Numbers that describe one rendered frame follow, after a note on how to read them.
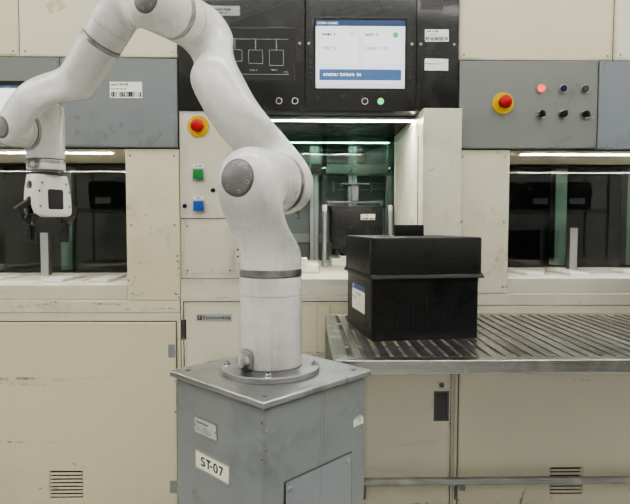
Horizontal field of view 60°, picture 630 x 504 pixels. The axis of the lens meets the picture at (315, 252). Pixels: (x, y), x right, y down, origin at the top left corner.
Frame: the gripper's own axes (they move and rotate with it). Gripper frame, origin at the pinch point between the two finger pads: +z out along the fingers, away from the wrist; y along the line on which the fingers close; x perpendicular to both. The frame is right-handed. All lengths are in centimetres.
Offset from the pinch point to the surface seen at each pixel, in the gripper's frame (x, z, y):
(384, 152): -46, -32, 124
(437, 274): -84, 9, 40
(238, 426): -61, 31, -15
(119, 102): 15, -41, 40
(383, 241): -73, 1, 33
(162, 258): 4.0, 7.6, 46.2
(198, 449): -50, 38, -11
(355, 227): -35, -2, 121
